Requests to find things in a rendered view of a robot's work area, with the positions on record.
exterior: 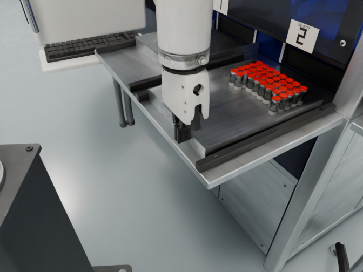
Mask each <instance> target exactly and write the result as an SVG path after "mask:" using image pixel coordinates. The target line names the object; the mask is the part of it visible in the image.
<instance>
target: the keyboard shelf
mask: <svg viewBox="0 0 363 272"><path fill-rule="evenodd" d="M38 53H39V58H40V61H41V67H42V72H43V74H51V73H56V72H61V71H66V70H72V69H77V68H81V67H86V66H91V65H97V64H102V63H101V61H100V60H99V59H98V58H97V57H96V55H89V56H84V57H78V58H72V59H66V60H61V61H57V62H51V63H47V61H46V56H45V52H44V50H39V52H38Z"/></svg>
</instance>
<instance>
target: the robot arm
mask: <svg viewBox="0 0 363 272"><path fill-rule="evenodd" d="M153 1H154V3H155V5H156V19H157V40H158V60H159V62H160V63H161V64H162V96H163V101H164V103H165V105H166V106H167V107H168V108H169V109H170V110H171V112H172V119H173V123H174V124H175V125H174V139H175V141H177V143H178V144H180V143H182V142H185V141H188V140H190V139H191V130H193V131H198V130H200V129H201V125H200V116H201V117H202V118H203V119H204V120H205V119H207V118H208V116H209V102H210V90H209V77H208V72H207V69H206V68H205V67H206V64H207V63H208V61H209V54H210V41H211V26H212V13H213V0H153ZM5 176H6V173H5V168H4V165H3V164H2V162H1V161H0V190H1V188H2V186H3V184H4V181H5Z"/></svg>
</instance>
